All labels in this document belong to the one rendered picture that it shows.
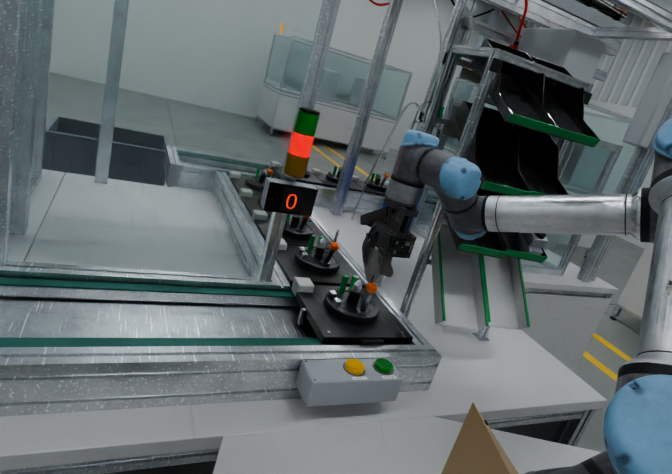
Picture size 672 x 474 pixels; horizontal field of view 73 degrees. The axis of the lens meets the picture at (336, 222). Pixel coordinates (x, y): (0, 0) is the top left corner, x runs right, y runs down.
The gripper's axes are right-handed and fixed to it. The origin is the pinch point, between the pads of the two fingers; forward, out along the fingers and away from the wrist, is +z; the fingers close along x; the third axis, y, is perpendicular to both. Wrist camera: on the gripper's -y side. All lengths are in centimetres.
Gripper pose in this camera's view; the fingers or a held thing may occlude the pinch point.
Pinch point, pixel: (370, 276)
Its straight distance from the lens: 109.2
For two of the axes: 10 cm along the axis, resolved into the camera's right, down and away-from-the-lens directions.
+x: 8.9, 1.1, 4.4
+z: -2.6, 9.2, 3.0
